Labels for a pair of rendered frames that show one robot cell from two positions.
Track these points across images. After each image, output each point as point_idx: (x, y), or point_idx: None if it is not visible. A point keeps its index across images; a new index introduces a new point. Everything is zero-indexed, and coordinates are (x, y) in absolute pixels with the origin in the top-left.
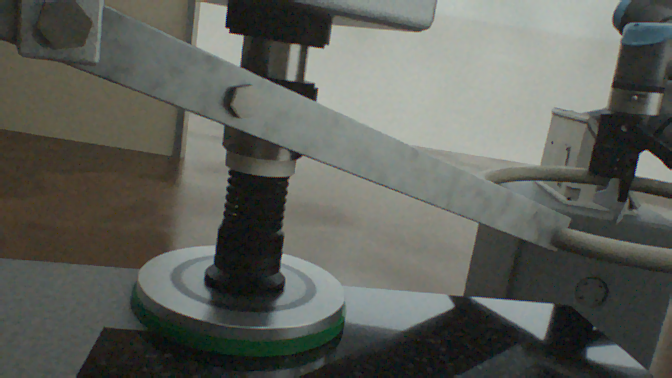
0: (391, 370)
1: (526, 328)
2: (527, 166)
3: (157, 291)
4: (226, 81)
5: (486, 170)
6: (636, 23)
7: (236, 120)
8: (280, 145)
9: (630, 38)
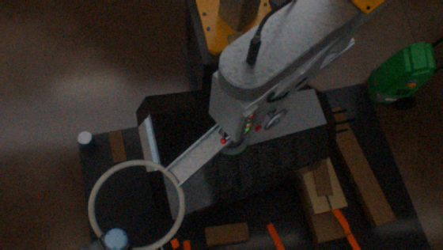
0: (202, 125)
1: (176, 151)
2: (157, 243)
3: None
4: None
5: (176, 228)
6: (123, 236)
7: None
8: None
9: (126, 234)
